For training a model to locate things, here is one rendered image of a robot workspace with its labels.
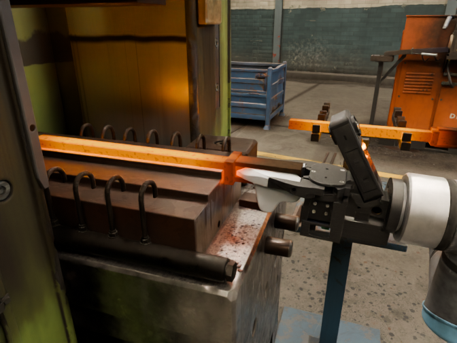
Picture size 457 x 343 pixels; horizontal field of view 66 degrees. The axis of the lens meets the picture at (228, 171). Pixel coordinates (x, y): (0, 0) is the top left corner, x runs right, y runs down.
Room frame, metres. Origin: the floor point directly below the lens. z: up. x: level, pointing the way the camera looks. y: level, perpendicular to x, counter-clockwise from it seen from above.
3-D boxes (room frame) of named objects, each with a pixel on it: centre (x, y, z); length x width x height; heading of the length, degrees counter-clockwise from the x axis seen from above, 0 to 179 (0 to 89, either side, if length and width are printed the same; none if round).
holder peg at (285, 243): (0.46, -0.08, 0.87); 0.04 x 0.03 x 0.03; 72
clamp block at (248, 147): (0.64, 0.01, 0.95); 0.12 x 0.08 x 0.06; 72
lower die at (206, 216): (0.51, 0.21, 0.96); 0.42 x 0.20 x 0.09; 72
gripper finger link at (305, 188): (0.42, -0.10, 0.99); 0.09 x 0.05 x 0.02; 75
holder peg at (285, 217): (0.53, -0.10, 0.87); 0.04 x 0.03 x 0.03; 72
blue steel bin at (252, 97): (4.69, -0.08, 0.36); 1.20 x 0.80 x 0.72; 68
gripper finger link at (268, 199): (0.44, -0.05, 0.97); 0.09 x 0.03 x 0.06; 75
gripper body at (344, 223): (0.42, -0.16, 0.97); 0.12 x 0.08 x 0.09; 72
